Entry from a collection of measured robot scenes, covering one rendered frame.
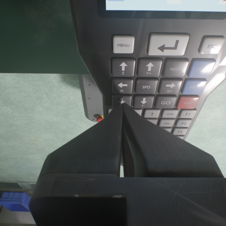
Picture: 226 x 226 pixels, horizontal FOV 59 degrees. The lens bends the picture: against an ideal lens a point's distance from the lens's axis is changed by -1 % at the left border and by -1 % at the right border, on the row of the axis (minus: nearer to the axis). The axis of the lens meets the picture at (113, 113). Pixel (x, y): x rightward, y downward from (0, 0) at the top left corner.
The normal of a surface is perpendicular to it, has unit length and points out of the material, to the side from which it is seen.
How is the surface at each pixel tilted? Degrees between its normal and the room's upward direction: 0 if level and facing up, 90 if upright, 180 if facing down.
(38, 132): 0
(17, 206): 90
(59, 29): 0
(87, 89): 0
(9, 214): 90
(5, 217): 90
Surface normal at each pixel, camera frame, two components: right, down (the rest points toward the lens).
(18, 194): 0.01, -0.64
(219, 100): -0.01, 0.77
